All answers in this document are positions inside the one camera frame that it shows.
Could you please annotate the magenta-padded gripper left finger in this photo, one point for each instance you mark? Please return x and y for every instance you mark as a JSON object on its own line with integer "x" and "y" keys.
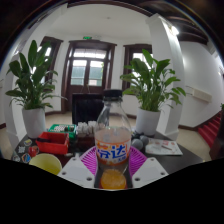
{"x": 75, "y": 172}

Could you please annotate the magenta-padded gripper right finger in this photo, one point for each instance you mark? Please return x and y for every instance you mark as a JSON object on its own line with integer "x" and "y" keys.
{"x": 150, "y": 172}

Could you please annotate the clear orange soda bottle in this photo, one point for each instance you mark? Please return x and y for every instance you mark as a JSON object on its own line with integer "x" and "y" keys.
{"x": 112, "y": 150}

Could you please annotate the white printed leaflet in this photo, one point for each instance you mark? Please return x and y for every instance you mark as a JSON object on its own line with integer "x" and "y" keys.
{"x": 163, "y": 147}

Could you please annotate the pale yellow cup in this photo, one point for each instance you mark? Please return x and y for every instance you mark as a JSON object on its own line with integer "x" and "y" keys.
{"x": 46, "y": 163}

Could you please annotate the grey ball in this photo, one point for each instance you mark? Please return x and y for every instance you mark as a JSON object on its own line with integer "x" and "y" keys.
{"x": 145, "y": 140}
{"x": 137, "y": 144}

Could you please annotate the red box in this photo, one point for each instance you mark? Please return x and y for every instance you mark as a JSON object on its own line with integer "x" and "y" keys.
{"x": 53, "y": 145}

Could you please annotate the brown tray of white cups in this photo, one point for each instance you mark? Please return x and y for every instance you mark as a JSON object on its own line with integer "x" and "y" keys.
{"x": 86, "y": 128}

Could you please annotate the green box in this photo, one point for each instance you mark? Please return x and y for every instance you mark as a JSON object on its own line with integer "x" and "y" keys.
{"x": 61, "y": 127}

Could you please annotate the leafy plant in white pot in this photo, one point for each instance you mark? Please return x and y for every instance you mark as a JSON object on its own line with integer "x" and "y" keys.
{"x": 147, "y": 121}
{"x": 33, "y": 121}

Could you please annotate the black chair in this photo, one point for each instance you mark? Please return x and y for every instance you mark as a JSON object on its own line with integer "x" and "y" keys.
{"x": 86, "y": 110}

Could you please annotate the red carpeted staircase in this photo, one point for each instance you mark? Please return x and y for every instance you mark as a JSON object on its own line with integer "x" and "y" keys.
{"x": 211, "y": 130}

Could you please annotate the brown wooden double door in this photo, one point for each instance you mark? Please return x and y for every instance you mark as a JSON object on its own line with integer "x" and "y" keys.
{"x": 87, "y": 85}

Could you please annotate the brown framed window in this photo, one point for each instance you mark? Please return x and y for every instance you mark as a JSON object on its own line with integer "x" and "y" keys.
{"x": 133, "y": 53}
{"x": 50, "y": 50}

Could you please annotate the green exit sign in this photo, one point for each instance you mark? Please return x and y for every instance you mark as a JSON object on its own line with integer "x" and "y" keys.
{"x": 87, "y": 37}

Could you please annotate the white wall-mounted unit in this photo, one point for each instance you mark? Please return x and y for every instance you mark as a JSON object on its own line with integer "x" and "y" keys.
{"x": 200, "y": 94}

